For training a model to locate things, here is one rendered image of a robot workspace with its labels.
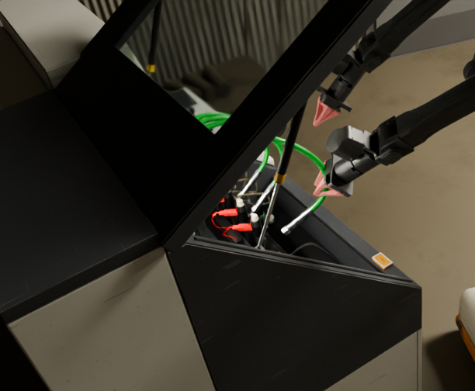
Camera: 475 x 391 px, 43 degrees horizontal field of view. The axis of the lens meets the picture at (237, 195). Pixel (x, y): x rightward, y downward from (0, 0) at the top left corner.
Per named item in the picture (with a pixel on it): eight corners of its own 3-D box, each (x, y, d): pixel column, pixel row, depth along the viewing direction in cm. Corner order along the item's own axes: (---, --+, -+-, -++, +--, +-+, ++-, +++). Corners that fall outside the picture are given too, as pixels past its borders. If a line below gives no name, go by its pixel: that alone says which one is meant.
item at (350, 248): (412, 318, 164) (411, 278, 154) (399, 326, 163) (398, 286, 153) (288, 207, 210) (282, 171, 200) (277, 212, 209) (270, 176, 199)
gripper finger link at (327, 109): (303, 116, 172) (323, 89, 169) (322, 126, 176) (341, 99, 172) (312, 128, 167) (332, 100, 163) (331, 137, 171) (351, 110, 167)
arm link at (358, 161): (388, 164, 133) (386, 143, 136) (365, 153, 130) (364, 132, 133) (365, 178, 138) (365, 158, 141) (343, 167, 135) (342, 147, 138)
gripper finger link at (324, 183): (303, 196, 145) (329, 179, 138) (306, 173, 149) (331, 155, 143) (324, 208, 148) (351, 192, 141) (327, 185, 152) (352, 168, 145)
